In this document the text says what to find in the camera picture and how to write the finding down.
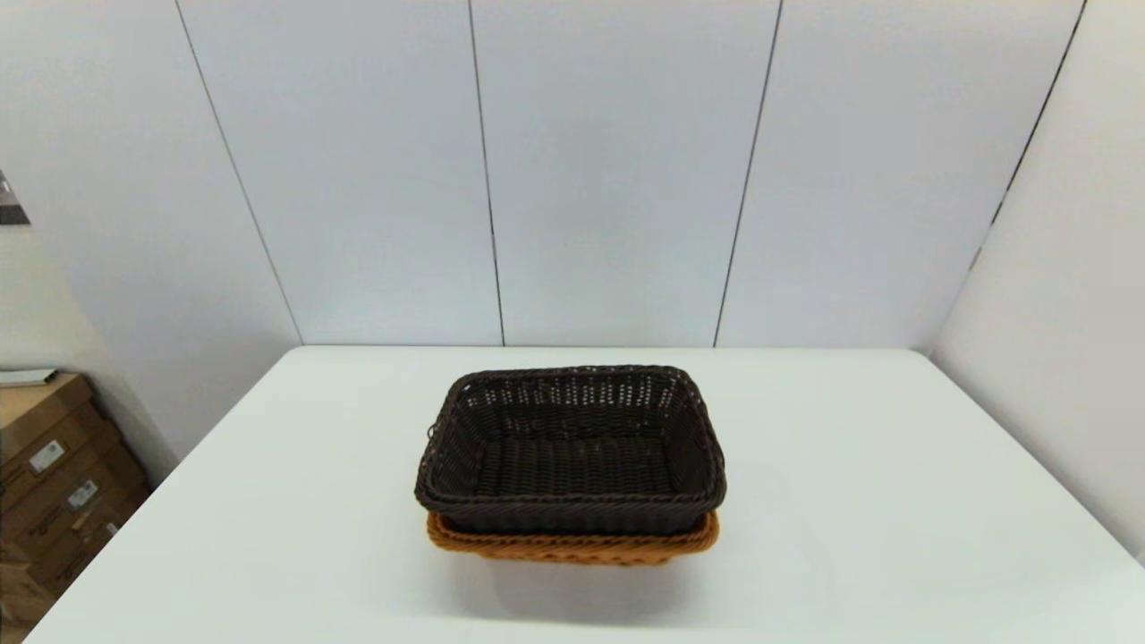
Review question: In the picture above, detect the orange wicker basket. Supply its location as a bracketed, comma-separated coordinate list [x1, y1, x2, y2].
[426, 510, 721, 567]

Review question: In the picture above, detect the dark brown wicker basket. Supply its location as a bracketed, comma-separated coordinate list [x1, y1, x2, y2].
[413, 364, 727, 538]

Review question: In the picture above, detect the grey wall fixture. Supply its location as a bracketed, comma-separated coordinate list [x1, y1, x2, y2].
[0, 170, 30, 225]

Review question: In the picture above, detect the brown cardboard box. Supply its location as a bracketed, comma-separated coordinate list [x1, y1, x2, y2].
[0, 514, 135, 627]
[0, 416, 126, 511]
[0, 465, 148, 560]
[0, 374, 95, 448]

